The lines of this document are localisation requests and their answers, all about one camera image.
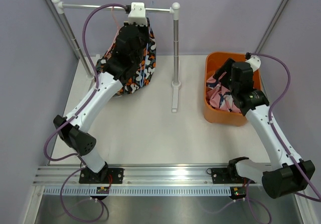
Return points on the blue wire hanger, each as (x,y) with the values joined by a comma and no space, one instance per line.
(142,68)

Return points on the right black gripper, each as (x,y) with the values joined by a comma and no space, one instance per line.
(226,67)

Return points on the pink wire hanger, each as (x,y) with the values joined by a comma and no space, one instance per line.
(117,31)

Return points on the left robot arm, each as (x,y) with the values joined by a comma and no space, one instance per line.
(115,72)

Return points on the metal clothes rack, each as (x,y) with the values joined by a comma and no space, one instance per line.
(173,10)

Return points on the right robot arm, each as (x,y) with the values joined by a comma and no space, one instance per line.
(288,173)

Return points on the white slotted cable duct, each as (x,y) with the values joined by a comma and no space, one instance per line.
(139,191)

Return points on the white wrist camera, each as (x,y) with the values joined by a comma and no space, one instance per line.
(253,60)
(137,14)

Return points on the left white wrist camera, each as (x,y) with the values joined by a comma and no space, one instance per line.
(137,14)

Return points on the pink shark print shorts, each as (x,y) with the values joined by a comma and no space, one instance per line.
(219,97)

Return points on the orange plastic basket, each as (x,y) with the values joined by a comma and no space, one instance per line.
(225,116)

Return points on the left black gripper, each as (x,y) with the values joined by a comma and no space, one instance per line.
(142,28)

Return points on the aluminium mounting rail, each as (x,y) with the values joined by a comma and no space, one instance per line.
(133,175)

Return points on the orange black camouflage shorts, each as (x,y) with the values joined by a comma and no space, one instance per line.
(133,83)

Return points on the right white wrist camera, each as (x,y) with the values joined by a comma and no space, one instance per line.
(253,60)

